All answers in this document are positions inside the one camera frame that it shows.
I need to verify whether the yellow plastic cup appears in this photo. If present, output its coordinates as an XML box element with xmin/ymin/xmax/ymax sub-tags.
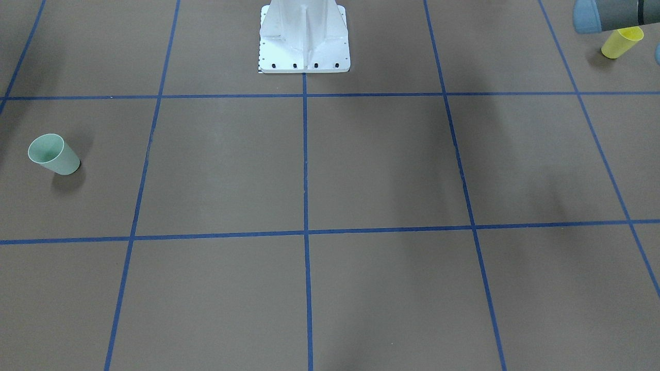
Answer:
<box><xmin>601</xmin><ymin>26</ymin><xmax>645</xmax><ymax>59</ymax></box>

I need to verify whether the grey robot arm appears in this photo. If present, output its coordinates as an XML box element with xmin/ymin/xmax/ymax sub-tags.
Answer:
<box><xmin>572</xmin><ymin>1</ymin><xmax>659</xmax><ymax>35</ymax></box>

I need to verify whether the light green plastic cup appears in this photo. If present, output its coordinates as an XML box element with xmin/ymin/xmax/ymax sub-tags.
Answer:
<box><xmin>28</xmin><ymin>133</ymin><xmax>81</xmax><ymax>176</ymax></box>

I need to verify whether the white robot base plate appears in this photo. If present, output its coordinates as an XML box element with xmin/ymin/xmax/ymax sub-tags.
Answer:
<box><xmin>258</xmin><ymin>1</ymin><xmax>351</xmax><ymax>74</ymax></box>

